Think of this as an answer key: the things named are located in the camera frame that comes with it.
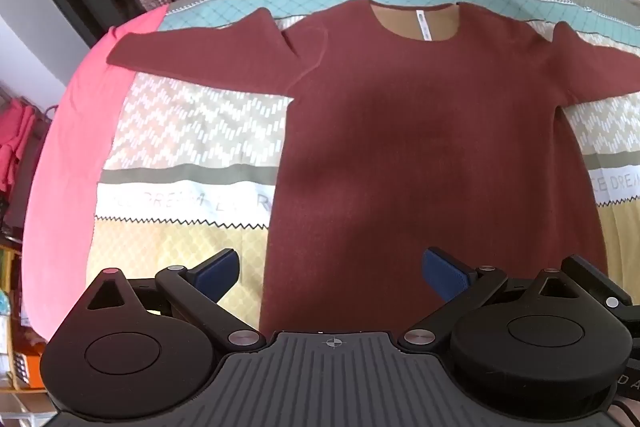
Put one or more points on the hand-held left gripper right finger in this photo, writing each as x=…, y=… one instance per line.
x=445, y=278

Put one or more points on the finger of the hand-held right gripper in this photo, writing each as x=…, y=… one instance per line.
x=597, y=285

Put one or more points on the pink bed sheet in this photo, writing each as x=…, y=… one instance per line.
x=70, y=157

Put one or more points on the wooden shelf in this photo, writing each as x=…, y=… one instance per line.
x=20, y=357

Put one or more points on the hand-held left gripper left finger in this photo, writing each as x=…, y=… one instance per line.
x=220, y=275

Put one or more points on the maroon long-sleeved shirt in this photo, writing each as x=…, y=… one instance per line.
x=430, y=157

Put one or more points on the patterned quilted blanket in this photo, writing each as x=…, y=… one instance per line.
x=200, y=122

